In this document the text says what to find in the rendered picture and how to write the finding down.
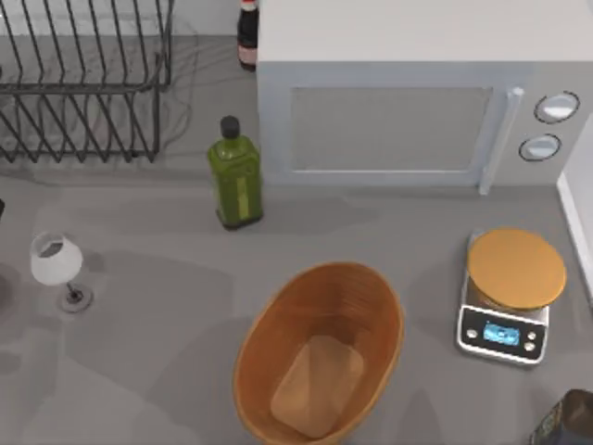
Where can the kitchen scale with orange plate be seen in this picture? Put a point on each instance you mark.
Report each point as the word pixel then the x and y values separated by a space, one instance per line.
pixel 514 287

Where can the white wine glass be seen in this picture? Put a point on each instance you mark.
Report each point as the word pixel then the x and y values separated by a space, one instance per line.
pixel 56 264

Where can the pale microwave oven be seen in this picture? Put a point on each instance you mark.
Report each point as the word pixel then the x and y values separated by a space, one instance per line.
pixel 389 92

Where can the microwave knob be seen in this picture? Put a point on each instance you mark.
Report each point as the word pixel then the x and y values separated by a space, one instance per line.
pixel 539 147
pixel 557 107

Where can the dark brown sauce bottle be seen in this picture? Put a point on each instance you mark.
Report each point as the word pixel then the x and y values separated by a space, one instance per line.
pixel 247 41

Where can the white cabinet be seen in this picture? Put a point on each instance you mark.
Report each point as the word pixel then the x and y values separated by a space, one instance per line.
pixel 579 222

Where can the green bottle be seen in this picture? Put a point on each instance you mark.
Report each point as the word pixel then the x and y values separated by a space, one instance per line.
pixel 235 181

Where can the brown oval basket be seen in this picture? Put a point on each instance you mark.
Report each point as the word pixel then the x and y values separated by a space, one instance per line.
pixel 319 357

